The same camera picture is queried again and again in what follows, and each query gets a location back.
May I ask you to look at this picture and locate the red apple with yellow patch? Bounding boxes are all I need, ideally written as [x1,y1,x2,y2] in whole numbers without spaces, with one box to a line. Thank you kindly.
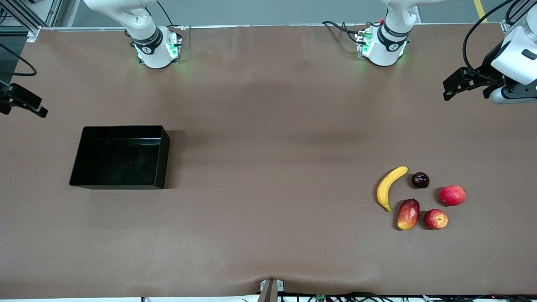
[423,209,448,230]

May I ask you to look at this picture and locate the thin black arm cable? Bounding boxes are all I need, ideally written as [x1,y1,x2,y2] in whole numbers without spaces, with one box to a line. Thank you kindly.
[157,0,185,30]

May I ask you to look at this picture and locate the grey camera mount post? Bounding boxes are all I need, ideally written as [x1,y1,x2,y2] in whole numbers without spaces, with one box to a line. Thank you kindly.
[258,278,285,302]

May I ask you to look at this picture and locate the large table cover mat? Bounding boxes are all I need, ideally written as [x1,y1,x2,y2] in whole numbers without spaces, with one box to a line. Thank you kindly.
[0,23,537,299]

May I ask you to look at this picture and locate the black plastic box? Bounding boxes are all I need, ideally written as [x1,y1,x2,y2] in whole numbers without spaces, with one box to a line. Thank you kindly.
[69,125,171,190]

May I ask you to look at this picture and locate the yellow banana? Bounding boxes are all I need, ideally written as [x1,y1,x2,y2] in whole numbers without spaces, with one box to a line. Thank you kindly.
[376,166,409,212]

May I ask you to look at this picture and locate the plain red apple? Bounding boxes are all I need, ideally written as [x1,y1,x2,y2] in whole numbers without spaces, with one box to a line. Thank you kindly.
[439,185,467,207]

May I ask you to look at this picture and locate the red yellow mango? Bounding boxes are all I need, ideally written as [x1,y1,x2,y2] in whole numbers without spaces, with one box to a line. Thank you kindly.
[397,198,420,231]

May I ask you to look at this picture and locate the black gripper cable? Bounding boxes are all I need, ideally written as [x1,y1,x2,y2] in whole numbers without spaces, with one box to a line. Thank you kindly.
[462,0,519,82]
[0,42,37,77]

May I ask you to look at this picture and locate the black arm base cables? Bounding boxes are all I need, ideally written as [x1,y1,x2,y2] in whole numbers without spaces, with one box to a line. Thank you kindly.
[322,20,366,45]

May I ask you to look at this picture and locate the black overhead cable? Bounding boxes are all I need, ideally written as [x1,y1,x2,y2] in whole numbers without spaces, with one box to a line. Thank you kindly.
[506,0,537,26]

